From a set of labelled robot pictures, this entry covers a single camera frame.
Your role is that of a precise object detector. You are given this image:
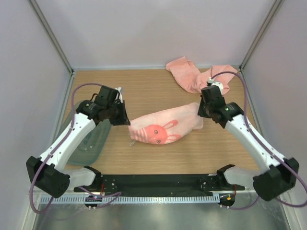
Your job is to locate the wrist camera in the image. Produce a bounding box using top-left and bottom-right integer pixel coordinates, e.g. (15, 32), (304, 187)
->
(207, 78), (224, 94)
(115, 87), (123, 103)

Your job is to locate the right aluminium frame post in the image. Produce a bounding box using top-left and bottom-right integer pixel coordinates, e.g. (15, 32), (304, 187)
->
(239, 0), (284, 72)

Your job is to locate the left aluminium frame post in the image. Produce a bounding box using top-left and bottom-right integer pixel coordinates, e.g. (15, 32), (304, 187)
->
(28, 0), (74, 75)

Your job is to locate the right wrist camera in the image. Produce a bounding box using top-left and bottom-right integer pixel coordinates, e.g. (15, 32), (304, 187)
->
(207, 78), (224, 94)

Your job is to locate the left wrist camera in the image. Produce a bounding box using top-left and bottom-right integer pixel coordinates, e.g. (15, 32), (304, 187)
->
(115, 87), (123, 103)

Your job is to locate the plain pink towel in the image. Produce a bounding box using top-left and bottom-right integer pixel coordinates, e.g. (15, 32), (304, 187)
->
(166, 57), (238, 95)

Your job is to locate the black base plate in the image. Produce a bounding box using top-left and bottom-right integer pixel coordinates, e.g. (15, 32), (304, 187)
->
(84, 174), (245, 196)

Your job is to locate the white slotted cable duct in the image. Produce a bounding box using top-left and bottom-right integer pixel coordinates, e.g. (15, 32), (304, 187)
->
(52, 194), (220, 205)

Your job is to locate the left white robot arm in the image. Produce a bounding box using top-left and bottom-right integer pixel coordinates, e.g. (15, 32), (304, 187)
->
(26, 86), (130, 198)

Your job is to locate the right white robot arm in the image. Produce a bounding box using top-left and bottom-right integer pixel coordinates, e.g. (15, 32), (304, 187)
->
(198, 85), (299, 201)

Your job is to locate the clear glass tray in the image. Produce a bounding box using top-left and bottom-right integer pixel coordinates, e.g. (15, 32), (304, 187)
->
(62, 100), (111, 166)

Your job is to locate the pink bunny towel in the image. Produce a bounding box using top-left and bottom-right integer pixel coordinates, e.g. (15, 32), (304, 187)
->
(128, 103), (203, 145)

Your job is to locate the aluminium frame post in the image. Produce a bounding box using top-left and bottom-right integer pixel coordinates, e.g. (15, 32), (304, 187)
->
(28, 0), (74, 75)
(239, 0), (284, 72)

